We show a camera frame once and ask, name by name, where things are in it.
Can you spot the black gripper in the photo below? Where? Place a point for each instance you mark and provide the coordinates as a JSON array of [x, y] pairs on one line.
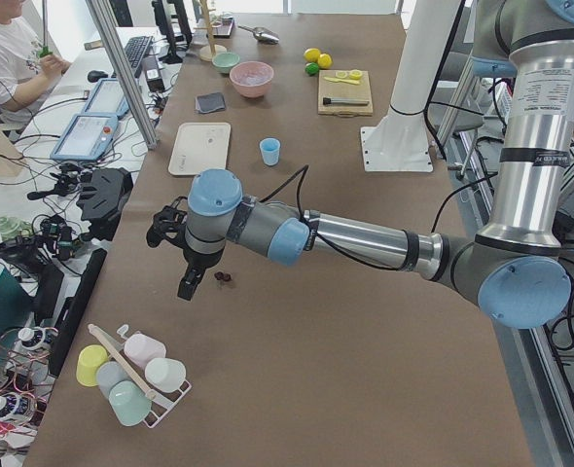
[[194, 258]]

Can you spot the dark red cherries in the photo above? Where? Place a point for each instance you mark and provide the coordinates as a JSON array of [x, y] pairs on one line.
[[223, 278]]

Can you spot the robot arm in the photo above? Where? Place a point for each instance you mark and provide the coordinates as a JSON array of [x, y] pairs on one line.
[[510, 268]]

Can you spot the pink plastic cup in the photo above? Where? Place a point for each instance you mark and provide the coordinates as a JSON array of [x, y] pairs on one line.
[[140, 349]]

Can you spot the white plastic cup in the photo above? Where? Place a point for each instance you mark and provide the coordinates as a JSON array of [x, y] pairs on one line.
[[166, 374]]

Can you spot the grey plastic cup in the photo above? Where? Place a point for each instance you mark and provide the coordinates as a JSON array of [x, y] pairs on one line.
[[109, 375]]

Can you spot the yellow plastic cup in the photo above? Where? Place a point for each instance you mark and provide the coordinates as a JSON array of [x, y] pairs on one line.
[[90, 359]]

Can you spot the mint green plastic cup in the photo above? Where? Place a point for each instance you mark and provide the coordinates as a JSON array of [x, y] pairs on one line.
[[129, 403]]

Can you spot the light blue plastic cup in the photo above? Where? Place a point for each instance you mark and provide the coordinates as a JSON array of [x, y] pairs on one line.
[[270, 150]]

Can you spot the pink bowl of ice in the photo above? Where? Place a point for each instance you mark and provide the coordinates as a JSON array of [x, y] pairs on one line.
[[252, 79]]

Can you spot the wooden cup tree stand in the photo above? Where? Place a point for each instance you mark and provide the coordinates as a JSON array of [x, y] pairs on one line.
[[204, 24]]

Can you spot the metal ice scoop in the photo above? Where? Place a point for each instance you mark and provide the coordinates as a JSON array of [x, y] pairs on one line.
[[261, 34]]

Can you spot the cream rabbit tray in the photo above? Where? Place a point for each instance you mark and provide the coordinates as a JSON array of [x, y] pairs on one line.
[[198, 147]]

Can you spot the grey folded cloth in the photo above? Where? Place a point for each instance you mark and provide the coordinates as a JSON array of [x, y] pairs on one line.
[[210, 103]]

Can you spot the teach pendant near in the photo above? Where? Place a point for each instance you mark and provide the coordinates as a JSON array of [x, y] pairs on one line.
[[86, 138]]

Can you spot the teach pendant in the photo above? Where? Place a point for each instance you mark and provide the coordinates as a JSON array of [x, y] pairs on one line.
[[86, 138], [107, 97]]

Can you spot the teach pendant far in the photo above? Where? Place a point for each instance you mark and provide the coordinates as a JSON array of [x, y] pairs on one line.
[[107, 97]]

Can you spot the mint green bowl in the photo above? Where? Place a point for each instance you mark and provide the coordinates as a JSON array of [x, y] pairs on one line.
[[224, 62]]

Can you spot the black computer mouse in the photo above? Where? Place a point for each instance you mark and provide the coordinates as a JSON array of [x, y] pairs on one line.
[[96, 75]]

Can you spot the black keyboard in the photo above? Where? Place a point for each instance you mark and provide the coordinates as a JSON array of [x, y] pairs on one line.
[[136, 48]]

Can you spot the bamboo cutting board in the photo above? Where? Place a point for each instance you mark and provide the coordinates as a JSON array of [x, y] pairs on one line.
[[340, 90]]

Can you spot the green lime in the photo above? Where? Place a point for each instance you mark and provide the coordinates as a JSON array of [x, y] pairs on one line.
[[312, 69]]

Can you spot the yellow plastic knife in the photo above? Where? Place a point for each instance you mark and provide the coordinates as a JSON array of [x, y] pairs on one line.
[[342, 80]]

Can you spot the whole yellow lemon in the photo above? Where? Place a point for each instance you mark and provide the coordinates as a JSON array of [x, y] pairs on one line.
[[324, 61], [311, 54]]

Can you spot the seated person white shirt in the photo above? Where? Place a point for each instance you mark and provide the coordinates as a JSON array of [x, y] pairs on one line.
[[27, 77]]

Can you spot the white wire cup rack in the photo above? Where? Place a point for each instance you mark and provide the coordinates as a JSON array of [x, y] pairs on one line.
[[162, 403]]

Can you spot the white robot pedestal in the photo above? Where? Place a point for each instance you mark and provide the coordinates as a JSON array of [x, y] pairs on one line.
[[399, 142]]

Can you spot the aluminium frame post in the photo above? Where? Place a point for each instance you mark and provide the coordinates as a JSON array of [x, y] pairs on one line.
[[105, 23]]

